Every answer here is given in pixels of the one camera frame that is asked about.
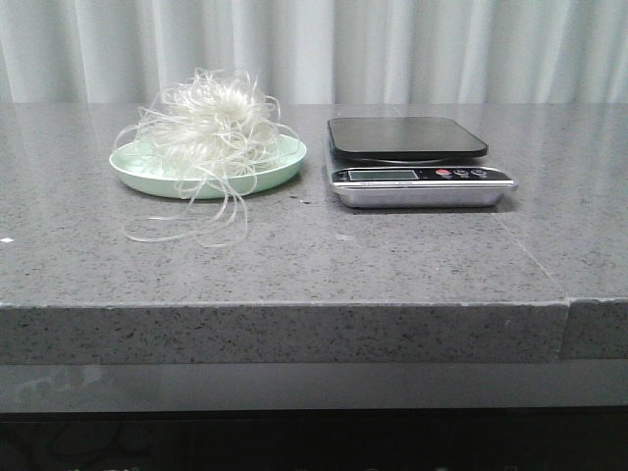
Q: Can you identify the white translucent vermicelli bundle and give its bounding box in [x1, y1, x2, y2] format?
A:
[112, 69, 300, 248]

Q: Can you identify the black silver kitchen scale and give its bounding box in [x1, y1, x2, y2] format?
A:
[326, 117, 517, 209]

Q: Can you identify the mint green round plate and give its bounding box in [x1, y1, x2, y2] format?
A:
[109, 134, 306, 199]

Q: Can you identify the white pleated curtain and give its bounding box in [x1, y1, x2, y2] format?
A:
[1, 1, 627, 104]

